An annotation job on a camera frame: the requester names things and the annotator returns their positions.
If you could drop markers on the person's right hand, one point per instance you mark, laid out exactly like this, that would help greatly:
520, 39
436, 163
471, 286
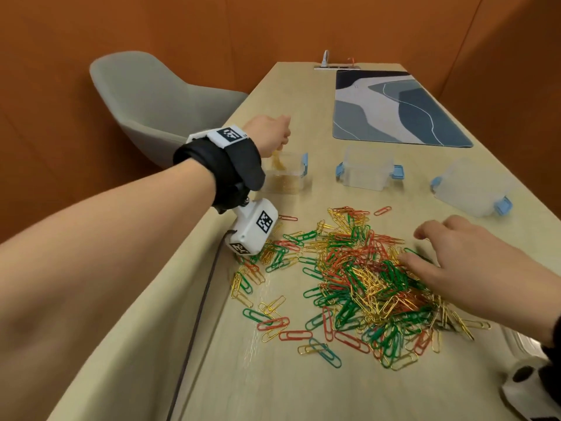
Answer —
491, 276

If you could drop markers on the person's left hand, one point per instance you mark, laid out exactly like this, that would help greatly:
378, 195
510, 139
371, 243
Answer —
269, 133

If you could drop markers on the handful of gold paper clips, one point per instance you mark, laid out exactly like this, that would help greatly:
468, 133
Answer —
277, 161

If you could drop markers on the transparent box with blue latches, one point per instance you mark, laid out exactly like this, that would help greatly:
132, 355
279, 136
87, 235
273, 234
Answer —
368, 173
298, 168
471, 190

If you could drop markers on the sorted heap of gold clips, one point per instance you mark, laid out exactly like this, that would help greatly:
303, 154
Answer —
285, 185

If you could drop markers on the pile of colored paper clips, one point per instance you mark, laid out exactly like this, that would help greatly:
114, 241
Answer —
359, 284

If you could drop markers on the person's left forearm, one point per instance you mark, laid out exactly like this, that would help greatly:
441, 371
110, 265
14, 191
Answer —
109, 267

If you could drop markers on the white left marker band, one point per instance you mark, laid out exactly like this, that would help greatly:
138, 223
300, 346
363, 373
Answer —
214, 136

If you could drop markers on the clear plastic lid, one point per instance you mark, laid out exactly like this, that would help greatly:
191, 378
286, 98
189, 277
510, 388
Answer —
521, 342

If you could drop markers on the grey shell chair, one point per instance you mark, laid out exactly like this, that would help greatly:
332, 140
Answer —
153, 105

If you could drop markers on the blue patterned desk mat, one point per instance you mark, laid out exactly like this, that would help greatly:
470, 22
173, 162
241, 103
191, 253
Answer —
399, 113

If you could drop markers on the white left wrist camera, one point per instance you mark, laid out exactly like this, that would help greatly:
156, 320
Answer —
247, 227

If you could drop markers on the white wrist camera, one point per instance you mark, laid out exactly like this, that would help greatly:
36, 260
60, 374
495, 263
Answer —
530, 399
247, 227

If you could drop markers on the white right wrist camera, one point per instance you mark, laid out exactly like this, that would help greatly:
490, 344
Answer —
530, 399

